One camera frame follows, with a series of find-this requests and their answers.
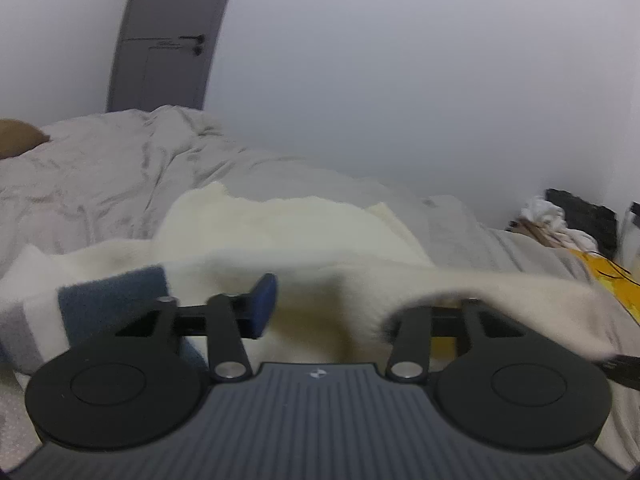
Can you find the grey bed blanket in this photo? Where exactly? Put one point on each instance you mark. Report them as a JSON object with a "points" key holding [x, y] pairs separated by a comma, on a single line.
{"points": [[100, 175]]}

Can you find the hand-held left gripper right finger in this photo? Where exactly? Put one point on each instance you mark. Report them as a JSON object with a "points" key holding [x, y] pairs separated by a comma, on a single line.
{"points": [[411, 332]]}

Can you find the grey door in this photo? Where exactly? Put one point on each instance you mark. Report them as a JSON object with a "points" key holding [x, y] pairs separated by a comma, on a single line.
{"points": [[165, 35]]}

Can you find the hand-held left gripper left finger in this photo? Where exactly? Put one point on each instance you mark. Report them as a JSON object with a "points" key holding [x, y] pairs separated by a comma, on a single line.
{"points": [[264, 305]]}

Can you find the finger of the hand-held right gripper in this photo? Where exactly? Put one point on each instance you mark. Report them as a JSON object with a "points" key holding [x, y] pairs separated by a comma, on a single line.
{"points": [[625, 371]]}

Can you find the white crumpled cloth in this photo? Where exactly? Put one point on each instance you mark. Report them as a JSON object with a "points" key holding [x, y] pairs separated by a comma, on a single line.
{"points": [[545, 217]]}

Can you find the brown pillow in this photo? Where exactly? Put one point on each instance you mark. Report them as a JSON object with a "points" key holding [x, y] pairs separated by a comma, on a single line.
{"points": [[17, 137]]}

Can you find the cream fluffy blanket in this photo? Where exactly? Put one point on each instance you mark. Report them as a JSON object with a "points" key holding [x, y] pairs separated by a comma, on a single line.
{"points": [[300, 240]]}

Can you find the black bag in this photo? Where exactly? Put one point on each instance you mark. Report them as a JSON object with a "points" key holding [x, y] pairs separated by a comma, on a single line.
{"points": [[582, 217]]}

